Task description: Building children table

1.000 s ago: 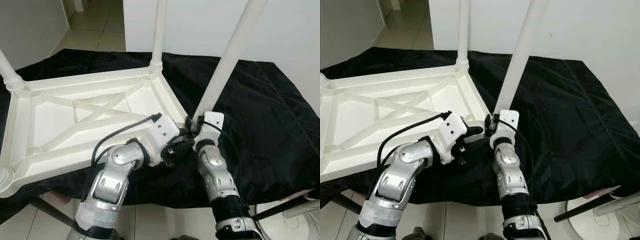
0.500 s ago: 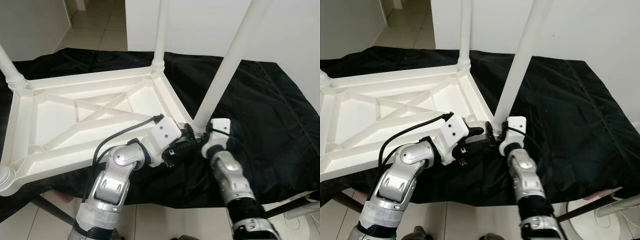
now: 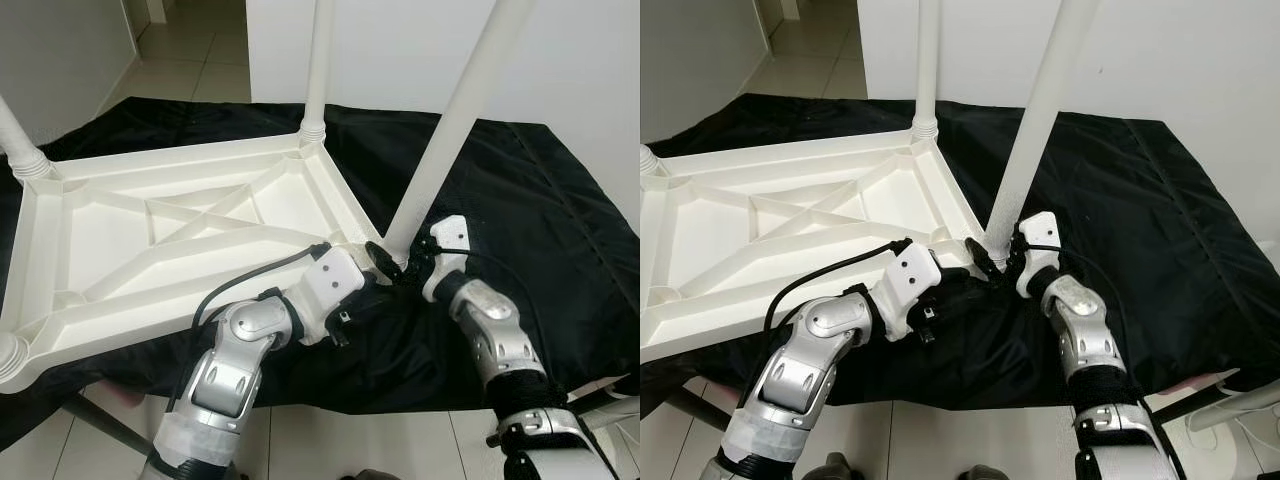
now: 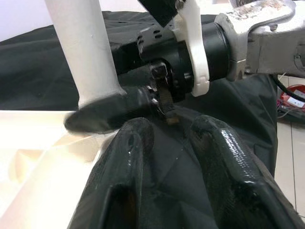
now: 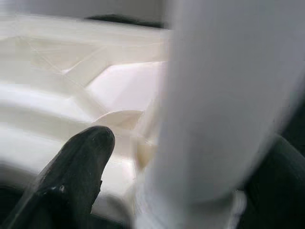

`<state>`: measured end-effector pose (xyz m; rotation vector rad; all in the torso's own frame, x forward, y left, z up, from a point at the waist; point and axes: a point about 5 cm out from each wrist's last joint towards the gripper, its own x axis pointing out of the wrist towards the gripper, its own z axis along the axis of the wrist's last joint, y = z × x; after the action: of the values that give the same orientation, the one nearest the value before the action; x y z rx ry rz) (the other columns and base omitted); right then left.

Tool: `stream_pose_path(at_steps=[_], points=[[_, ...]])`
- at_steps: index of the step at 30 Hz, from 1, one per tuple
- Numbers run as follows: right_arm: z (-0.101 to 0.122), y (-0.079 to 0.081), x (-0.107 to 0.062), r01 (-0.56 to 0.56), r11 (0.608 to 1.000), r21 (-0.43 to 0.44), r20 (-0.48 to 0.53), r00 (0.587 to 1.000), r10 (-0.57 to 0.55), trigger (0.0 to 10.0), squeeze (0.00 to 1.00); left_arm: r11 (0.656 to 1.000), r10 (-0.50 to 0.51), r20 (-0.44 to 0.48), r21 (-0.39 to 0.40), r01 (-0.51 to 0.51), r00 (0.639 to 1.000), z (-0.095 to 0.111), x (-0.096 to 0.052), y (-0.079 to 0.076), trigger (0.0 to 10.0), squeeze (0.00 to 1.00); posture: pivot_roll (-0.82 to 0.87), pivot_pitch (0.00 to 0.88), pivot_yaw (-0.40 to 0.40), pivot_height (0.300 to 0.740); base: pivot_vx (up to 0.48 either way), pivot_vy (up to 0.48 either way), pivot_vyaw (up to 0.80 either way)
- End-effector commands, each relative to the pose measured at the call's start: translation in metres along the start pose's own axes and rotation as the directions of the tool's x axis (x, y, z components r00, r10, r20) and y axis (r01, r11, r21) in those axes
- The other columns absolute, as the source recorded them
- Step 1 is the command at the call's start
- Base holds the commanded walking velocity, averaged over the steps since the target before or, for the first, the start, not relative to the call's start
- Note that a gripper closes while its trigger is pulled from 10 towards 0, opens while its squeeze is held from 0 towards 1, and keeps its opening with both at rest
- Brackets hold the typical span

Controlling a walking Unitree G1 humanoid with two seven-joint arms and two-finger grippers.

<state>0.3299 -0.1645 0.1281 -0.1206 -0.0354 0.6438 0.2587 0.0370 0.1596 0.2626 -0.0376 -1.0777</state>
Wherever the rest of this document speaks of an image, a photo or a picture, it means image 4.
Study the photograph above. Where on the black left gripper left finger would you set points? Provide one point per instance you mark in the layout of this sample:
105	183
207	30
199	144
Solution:
119	179

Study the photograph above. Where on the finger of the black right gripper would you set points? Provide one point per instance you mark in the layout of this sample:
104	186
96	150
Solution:
107	112

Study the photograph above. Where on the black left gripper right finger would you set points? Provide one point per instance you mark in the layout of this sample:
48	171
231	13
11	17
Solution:
238	186

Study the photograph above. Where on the white plastic table leg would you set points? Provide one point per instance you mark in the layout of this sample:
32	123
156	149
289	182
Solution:
83	47

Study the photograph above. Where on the black fabric table cover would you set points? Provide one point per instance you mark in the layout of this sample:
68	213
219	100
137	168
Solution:
35	71

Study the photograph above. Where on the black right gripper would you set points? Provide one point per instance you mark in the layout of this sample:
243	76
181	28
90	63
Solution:
171	62

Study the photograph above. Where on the red round device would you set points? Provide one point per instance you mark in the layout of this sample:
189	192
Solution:
295	97

